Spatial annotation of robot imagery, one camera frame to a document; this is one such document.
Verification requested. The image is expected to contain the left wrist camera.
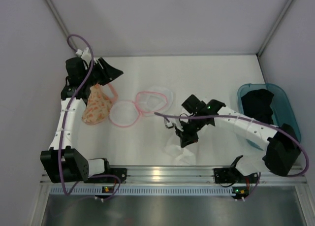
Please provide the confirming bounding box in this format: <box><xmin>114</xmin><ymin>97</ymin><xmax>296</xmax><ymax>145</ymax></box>
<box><xmin>75</xmin><ymin>47</ymin><xmax>92</xmax><ymax>62</ymax></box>

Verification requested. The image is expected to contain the black garment in basin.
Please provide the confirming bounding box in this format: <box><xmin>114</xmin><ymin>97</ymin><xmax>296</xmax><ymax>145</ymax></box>
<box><xmin>239</xmin><ymin>89</ymin><xmax>277</xmax><ymax>125</ymax></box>

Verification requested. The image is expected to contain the right aluminium frame post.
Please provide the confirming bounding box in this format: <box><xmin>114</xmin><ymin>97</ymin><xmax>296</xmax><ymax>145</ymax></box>
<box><xmin>256</xmin><ymin>0</ymin><xmax>296</xmax><ymax>60</ymax></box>

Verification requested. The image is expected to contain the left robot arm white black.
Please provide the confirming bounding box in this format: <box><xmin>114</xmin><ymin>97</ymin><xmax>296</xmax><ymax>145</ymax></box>
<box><xmin>40</xmin><ymin>57</ymin><xmax>123</xmax><ymax>183</ymax></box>

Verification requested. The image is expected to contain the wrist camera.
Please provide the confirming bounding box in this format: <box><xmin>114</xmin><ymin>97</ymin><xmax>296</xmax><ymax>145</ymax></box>
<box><xmin>75</xmin><ymin>47</ymin><xmax>92</xmax><ymax>62</ymax></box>
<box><xmin>164</xmin><ymin>119</ymin><xmax>176</xmax><ymax>129</ymax></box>

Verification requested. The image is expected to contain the slotted white cable duct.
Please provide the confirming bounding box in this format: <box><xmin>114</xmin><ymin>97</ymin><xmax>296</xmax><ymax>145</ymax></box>
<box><xmin>49</xmin><ymin>185</ymin><xmax>252</xmax><ymax>195</ymax></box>

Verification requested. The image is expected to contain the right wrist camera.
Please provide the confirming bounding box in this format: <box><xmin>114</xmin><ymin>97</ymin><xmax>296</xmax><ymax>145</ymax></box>
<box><xmin>164</xmin><ymin>119</ymin><xmax>176</xmax><ymax>129</ymax></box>

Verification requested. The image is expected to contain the left aluminium frame post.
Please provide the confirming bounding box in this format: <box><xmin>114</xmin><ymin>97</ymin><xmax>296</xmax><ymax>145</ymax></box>
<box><xmin>43</xmin><ymin>0</ymin><xmax>78</xmax><ymax>57</ymax></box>

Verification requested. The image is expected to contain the aluminium frame post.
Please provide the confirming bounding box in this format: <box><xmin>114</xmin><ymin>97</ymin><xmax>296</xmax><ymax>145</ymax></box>
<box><xmin>43</xmin><ymin>0</ymin><xmax>78</xmax><ymax>57</ymax></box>
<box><xmin>256</xmin><ymin>0</ymin><xmax>296</xmax><ymax>60</ymax></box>

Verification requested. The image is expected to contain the aluminium front rail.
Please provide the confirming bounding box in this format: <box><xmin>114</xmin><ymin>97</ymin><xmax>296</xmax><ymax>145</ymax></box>
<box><xmin>39</xmin><ymin>165</ymin><xmax>308</xmax><ymax>186</ymax></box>

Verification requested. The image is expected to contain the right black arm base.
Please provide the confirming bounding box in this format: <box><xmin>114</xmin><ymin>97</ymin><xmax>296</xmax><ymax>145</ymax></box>
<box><xmin>213</xmin><ymin>167</ymin><xmax>258</xmax><ymax>184</ymax></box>

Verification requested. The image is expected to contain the orange patterned bra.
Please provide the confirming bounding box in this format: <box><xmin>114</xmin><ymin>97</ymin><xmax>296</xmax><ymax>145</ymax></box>
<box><xmin>82</xmin><ymin>84</ymin><xmax>118</xmax><ymax>125</ymax></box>

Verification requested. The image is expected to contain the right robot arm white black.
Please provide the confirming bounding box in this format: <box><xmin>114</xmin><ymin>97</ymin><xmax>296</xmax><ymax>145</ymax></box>
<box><xmin>175</xmin><ymin>95</ymin><xmax>301</xmax><ymax>177</ymax></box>

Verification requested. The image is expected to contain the teal plastic basin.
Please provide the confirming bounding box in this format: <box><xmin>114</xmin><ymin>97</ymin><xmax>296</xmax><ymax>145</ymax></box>
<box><xmin>236</xmin><ymin>83</ymin><xmax>302</xmax><ymax>150</ymax></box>

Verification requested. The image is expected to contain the white mesh laundry bag pink trim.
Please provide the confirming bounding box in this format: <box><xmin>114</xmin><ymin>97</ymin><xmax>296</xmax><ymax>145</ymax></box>
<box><xmin>109</xmin><ymin>86</ymin><xmax>174</xmax><ymax>128</ymax></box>

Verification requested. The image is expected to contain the white bra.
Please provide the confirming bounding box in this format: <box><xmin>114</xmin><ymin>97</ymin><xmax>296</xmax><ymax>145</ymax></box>
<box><xmin>164</xmin><ymin>108</ymin><xmax>200</xmax><ymax>165</ymax></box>

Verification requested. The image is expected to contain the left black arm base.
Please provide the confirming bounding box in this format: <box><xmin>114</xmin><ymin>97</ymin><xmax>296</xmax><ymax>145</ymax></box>
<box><xmin>84</xmin><ymin>167</ymin><xmax>127</xmax><ymax>184</ymax></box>

